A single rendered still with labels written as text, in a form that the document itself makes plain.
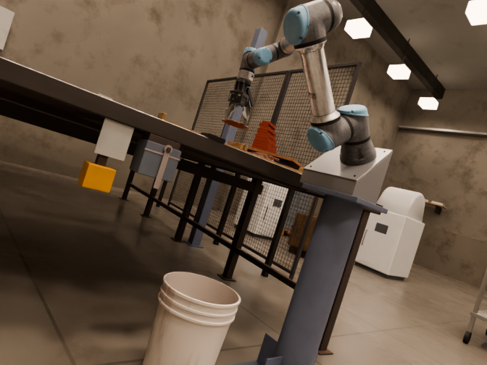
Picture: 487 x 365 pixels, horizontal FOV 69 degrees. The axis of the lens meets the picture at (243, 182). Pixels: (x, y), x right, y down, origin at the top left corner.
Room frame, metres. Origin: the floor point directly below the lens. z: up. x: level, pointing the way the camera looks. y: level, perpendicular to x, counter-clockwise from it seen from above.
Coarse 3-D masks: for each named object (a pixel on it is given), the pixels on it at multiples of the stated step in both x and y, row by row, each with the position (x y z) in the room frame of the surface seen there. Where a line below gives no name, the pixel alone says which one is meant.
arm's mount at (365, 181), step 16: (320, 160) 1.58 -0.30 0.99; (336, 160) 1.54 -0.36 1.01; (384, 160) 1.47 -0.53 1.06; (304, 176) 1.55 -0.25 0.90; (320, 176) 1.49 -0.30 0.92; (336, 176) 1.43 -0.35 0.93; (352, 176) 1.39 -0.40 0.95; (368, 176) 1.41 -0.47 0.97; (384, 176) 1.49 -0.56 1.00; (352, 192) 1.37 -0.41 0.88; (368, 192) 1.44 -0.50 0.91
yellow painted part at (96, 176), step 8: (96, 160) 1.17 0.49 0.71; (104, 160) 1.18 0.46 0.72; (88, 168) 1.12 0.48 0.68; (96, 168) 1.13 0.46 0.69; (104, 168) 1.15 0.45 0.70; (80, 176) 1.16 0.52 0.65; (88, 176) 1.13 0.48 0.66; (96, 176) 1.14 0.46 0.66; (104, 176) 1.15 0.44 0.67; (112, 176) 1.17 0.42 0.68; (80, 184) 1.14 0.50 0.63; (88, 184) 1.13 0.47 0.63; (96, 184) 1.14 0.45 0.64; (104, 184) 1.16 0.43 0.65
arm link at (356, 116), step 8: (352, 104) 1.45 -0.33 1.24; (344, 112) 1.38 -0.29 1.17; (352, 112) 1.37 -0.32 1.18; (360, 112) 1.37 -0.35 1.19; (352, 120) 1.38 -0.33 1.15; (360, 120) 1.38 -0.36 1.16; (368, 120) 1.42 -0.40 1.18; (352, 128) 1.37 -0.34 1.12; (360, 128) 1.39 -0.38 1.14; (368, 128) 1.42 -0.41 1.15; (352, 136) 1.40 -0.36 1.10; (360, 136) 1.41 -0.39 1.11; (368, 136) 1.43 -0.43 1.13
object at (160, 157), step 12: (144, 144) 1.23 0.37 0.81; (156, 144) 1.23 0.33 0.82; (168, 144) 1.27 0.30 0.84; (144, 156) 1.22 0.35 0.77; (156, 156) 1.24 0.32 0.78; (168, 156) 1.26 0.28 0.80; (132, 168) 1.26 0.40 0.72; (144, 168) 1.22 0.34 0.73; (156, 168) 1.25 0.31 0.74; (168, 168) 1.27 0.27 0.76; (156, 180) 1.25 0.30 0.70; (168, 180) 1.28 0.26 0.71
